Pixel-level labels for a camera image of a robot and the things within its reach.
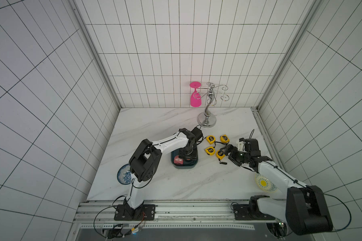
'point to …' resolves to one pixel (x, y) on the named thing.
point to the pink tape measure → (177, 159)
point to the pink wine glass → (195, 96)
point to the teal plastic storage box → (187, 164)
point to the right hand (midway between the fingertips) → (219, 152)
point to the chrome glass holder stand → (206, 120)
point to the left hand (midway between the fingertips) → (186, 160)
